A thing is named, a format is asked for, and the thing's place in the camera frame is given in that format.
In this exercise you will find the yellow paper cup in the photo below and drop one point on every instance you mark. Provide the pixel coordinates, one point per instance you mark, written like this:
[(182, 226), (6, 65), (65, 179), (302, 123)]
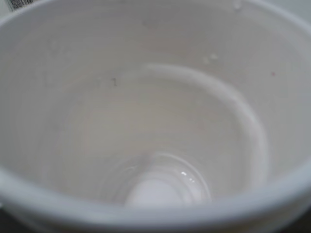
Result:
[(149, 116)]

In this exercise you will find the orange juice bottle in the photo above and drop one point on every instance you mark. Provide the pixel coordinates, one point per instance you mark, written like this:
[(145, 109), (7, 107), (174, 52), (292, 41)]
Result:
[(16, 4)]

